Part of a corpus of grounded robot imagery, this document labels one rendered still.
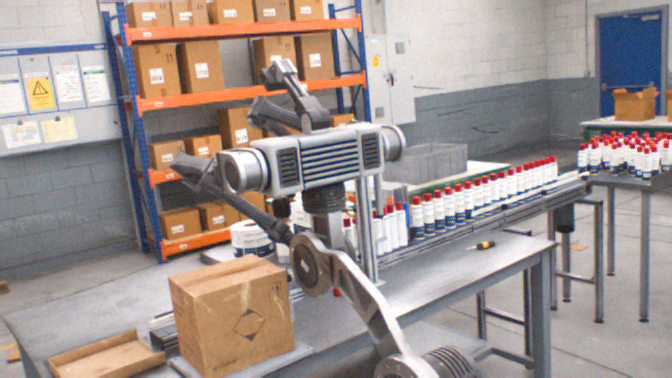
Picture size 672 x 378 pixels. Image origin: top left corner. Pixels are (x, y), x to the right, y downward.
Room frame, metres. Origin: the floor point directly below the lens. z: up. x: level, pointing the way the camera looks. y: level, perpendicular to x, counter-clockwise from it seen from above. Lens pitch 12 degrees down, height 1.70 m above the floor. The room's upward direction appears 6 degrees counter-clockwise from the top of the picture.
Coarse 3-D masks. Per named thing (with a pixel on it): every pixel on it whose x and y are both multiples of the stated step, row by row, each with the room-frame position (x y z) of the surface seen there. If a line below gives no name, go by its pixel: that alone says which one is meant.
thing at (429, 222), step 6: (426, 198) 2.72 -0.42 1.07; (426, 204) 2.71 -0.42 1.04; (432, 204) 2.72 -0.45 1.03; (426, 210) 2.71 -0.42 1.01; (432, 210) 2.72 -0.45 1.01; (426, 216) 2.71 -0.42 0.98; (432, 216) 2.71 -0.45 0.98; (426, 222) 2.71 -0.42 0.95; (432, 222) 2.71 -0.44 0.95; (426, 228) 2.72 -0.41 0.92; (432, 228) 2.71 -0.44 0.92; (426, 234) 2.72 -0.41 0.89; (432, 234) 2.71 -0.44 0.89
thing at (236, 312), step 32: (192, 288) 1.64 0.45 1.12; (224, 288) 1.62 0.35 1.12; (256, 288) 1.67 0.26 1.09; (192, 320) 1.61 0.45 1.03; (224, 320) 1.61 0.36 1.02; (256, 320) 1.67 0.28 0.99; (288, 320) 1.72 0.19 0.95; (192, 352) 1.65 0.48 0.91; (224, 352) 1.61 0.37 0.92; (256, 352) 1.66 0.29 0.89
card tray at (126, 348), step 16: (128, 336) 1.95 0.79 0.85; (80, 352) 1.85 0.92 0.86; (96, 352) 1.88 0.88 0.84; (112, 352) 1.87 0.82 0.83; (128, 352) 1.86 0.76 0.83; (144, 352) 1.85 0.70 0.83; (160, 352) 1.76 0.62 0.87; (64, 368) 1.79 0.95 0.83; (80, 368) 1.78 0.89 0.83; (96, 368) 1.76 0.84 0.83; (112, 368) 1.75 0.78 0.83; (128, 368) 1.70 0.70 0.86; (144, 368) 1.73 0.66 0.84
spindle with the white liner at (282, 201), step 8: (272, 200) 2.57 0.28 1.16; (280, 200) 2.53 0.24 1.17; (288, 200) 2.56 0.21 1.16; (272, 208) 2.57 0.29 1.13; (280, 208) 2.52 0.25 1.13; (288, 208) 2.54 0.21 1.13; (280, 216) 2.53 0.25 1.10; (288, 216) 2.54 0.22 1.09; (288, 224) 2.53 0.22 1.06; (280, 248) 2.53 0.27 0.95; (288, 248) 2.53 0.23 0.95; (280, 256) 2.53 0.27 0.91; (288, 256) 2.52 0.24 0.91
